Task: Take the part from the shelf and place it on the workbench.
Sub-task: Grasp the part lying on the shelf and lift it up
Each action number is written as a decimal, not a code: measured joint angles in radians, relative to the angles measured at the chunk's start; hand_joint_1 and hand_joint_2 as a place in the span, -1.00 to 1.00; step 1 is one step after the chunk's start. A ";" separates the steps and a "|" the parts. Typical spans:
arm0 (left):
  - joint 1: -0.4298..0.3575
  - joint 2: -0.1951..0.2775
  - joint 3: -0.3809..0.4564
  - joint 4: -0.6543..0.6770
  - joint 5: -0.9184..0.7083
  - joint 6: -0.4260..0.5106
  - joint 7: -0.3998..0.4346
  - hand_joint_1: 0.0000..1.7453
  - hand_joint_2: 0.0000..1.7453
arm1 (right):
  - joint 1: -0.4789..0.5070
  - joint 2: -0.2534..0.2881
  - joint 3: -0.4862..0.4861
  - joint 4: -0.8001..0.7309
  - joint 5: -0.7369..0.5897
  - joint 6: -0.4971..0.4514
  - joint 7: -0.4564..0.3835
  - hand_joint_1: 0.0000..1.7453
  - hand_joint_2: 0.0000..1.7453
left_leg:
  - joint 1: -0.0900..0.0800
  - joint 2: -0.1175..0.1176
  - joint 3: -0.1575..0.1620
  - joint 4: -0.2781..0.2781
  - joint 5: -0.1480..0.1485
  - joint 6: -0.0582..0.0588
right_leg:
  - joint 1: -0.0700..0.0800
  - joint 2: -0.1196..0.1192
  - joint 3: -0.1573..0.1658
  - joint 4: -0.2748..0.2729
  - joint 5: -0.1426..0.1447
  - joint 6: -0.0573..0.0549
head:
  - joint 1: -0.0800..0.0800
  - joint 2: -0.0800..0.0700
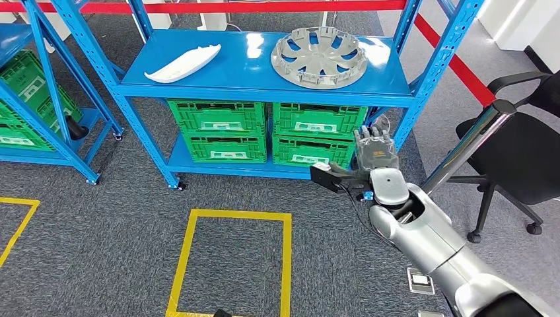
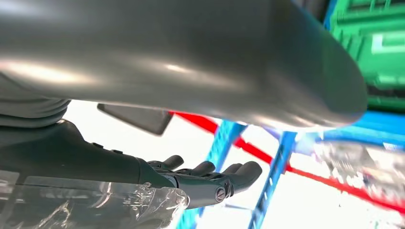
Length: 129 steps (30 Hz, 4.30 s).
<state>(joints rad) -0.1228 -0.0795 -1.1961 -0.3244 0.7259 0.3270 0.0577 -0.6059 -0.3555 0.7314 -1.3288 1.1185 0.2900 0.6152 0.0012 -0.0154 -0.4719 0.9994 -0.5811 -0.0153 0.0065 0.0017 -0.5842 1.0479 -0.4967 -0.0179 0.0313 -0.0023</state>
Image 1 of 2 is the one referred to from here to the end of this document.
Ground blue metal shelf rack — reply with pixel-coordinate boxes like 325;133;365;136
0;0;125;186
50;0;487;191

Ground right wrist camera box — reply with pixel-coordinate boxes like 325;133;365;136
309;162;347;194

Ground chrome stanchion post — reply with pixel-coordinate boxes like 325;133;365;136
422;99;518;197

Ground white plastic trim part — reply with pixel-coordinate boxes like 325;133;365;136
144;44;222;84

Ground black camera cable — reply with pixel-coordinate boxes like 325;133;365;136
337;184;386;246

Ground green plastic crate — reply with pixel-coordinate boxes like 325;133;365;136
271;133;356;169
167;99;267;137
271;102;368;141
181;130;267;164
0;49;83;132
0;111;55;152

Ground black office chair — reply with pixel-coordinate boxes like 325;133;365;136
446;69;560;244

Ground grey plastic wheel hubcap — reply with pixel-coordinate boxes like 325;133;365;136
270;26;368;90

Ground black ribbed tube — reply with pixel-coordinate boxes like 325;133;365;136
65;114;90;141

